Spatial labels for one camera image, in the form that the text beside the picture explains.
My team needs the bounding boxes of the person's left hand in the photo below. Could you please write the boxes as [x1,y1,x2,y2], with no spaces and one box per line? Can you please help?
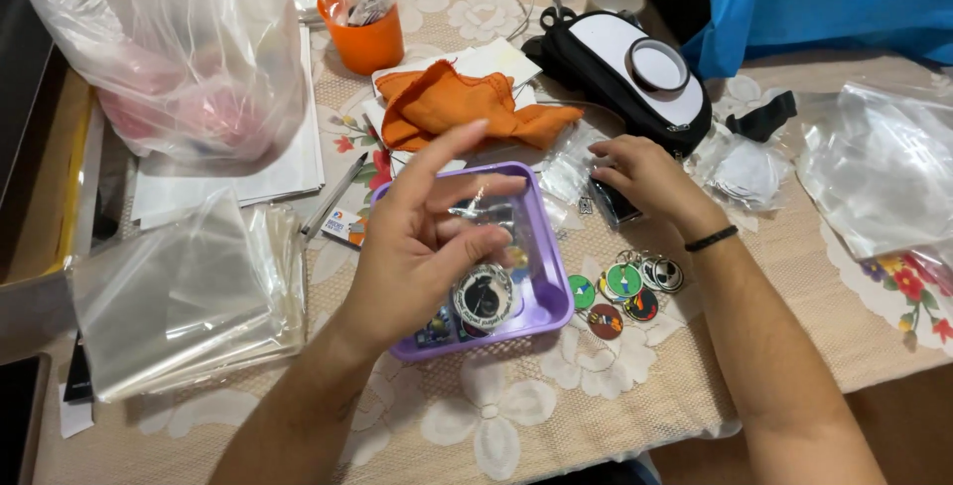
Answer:
[339,120,530,357]

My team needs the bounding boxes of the person's right hand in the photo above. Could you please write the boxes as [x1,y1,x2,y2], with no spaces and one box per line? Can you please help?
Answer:
[587,134,736,245]

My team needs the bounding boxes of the small clear plastic packet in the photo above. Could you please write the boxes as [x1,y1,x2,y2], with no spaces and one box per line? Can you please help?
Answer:
[447,189,524,316]

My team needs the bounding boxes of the heap of small clear bags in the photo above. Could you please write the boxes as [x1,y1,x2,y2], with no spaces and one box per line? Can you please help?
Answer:
[538,122,620,209]

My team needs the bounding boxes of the small black box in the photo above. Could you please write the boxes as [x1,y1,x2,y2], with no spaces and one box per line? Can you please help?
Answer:
[588,176,643,230]

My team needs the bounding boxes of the brown tape roll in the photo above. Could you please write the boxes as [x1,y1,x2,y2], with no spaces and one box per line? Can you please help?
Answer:
[624,37,692,94]

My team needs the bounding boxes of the black white pouch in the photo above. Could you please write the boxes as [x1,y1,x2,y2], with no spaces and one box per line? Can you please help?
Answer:
[520,9,714,160]

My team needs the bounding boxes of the black wrist band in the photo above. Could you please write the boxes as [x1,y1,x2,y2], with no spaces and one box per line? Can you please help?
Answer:
[683,224,740,254]

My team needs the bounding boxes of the clear bag of white discs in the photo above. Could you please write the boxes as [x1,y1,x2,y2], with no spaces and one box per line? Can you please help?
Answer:
[688,126,796,212]

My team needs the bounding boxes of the purple plastic tray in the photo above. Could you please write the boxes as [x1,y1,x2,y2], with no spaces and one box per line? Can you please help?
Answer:
[370,161,576,363]

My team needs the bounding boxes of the yellow blue badge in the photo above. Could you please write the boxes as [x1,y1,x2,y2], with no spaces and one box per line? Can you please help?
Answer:
[505,245,532,285]

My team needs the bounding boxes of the orange cloth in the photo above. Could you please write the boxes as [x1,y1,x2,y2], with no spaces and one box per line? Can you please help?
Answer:
[374,59,586,155]

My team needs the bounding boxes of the black white round badge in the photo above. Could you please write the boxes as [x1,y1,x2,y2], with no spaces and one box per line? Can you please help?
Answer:
[453,262,515,315]

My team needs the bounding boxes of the dark blue badge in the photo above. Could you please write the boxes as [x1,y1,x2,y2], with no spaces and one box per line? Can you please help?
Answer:
[414,306,457,349]

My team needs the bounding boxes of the beige lace tablecloth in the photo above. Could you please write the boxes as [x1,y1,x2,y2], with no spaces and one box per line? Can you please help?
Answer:
[33,0,953,485]

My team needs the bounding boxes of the blue fabric bag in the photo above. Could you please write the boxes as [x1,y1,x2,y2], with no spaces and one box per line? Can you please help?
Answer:
[676,0,953,81]

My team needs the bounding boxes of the heap of large clear bags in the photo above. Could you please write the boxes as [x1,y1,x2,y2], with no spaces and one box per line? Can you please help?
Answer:
[795,81,953,263]

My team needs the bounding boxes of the orange plastic cup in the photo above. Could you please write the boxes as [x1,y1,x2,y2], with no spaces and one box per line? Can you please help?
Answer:
[316,0,406,77]

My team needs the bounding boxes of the grey pen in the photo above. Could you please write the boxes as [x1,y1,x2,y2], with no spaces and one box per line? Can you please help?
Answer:
[299,150,370,241]

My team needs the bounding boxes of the stack of white paper sheets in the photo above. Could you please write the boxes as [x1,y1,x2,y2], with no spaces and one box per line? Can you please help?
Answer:
[130,23,327,232]

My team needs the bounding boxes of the large clear plastic bag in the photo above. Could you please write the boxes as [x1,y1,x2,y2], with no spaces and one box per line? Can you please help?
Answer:
[22,0,308,167]

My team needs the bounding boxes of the stack of clear plastic sleeves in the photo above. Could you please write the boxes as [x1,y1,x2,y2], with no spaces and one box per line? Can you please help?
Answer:
[66,187,308,403]

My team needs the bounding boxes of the cardboard box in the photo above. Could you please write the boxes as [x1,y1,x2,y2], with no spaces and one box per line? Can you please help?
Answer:
[0,44,107,288]

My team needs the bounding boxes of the black booklet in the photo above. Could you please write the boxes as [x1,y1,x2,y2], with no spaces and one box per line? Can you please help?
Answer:
[63,332,95,405]

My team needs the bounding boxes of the white paper slip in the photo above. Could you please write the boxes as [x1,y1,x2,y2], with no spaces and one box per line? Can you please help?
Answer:
[57,384,96,440]

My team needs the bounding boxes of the green round keychain with figure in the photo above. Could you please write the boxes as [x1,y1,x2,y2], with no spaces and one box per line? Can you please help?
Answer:
[604,262,645,300]

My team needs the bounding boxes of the black white round keychain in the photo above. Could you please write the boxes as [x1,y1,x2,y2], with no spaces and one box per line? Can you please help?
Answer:
[651,257,685,294]

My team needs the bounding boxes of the black orange round keychain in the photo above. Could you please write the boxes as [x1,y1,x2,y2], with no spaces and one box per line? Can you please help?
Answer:
[622,287,661,323]

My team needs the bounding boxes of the black strap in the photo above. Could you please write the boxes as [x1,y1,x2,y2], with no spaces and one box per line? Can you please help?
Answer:
[725,89,798,144]

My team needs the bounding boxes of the brown round keychain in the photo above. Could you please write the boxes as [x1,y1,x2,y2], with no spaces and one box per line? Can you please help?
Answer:
[587,302,625,342]

